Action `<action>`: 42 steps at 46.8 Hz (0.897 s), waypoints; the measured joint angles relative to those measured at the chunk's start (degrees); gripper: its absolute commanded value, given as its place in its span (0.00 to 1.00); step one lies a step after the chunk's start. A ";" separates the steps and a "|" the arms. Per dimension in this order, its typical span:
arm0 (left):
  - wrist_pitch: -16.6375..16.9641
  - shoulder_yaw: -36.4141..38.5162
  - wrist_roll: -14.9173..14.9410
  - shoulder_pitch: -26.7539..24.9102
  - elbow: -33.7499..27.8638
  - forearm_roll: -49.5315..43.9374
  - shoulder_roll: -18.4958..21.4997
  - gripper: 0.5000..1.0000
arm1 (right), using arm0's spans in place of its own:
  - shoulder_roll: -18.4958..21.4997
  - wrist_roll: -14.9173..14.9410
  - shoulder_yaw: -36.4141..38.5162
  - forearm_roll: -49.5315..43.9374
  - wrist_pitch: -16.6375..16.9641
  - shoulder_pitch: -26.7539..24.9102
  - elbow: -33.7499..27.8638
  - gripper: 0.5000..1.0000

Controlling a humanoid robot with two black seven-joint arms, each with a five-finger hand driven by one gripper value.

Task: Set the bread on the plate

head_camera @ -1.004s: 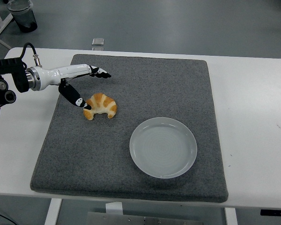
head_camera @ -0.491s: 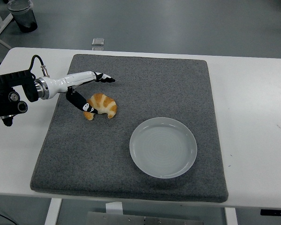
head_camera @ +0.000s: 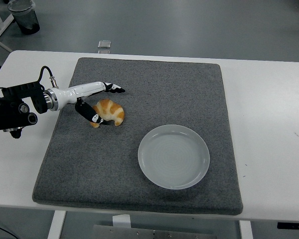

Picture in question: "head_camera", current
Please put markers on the light grey round plate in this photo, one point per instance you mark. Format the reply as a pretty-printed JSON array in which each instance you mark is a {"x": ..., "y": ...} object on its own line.
[{"x": 174, "y": 159}]

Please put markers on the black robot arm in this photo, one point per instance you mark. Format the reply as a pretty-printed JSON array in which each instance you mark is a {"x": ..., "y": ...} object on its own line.
[{"x": 12, "y": 109}]

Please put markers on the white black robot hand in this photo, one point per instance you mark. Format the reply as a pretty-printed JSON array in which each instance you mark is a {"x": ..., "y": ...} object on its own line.
[{"x": 82, "y": 90}]

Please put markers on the white desk frame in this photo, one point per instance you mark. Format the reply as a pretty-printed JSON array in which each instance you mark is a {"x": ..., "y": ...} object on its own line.
[{"x": 0, "y": 28}]

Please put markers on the black table control panel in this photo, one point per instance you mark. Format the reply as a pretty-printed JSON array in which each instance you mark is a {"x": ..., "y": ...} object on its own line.
[{"x": 292, "y": 225}]

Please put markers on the golden croissant bread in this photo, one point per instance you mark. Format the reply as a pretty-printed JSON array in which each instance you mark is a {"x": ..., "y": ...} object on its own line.
[{"x": 112, "y": 109}]

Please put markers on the black trash bin with bag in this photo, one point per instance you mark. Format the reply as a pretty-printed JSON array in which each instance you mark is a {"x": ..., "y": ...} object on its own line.
[{"x": 25, "y": 17}]

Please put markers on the metal floor socket box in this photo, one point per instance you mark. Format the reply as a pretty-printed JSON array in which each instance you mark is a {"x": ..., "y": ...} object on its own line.
[
  {"x": 104, "y": 51},
  {"x": 104, "y": 44}
]

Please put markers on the white table leg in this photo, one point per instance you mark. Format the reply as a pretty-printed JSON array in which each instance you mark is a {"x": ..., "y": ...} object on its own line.
[
  {"x": 56, "y": 225},
  {"x": 246, "y": 230}
]

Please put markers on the grey square felt mat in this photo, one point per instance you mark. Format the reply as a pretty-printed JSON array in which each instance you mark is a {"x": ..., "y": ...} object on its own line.
[{"x": 139, "y": 74}]

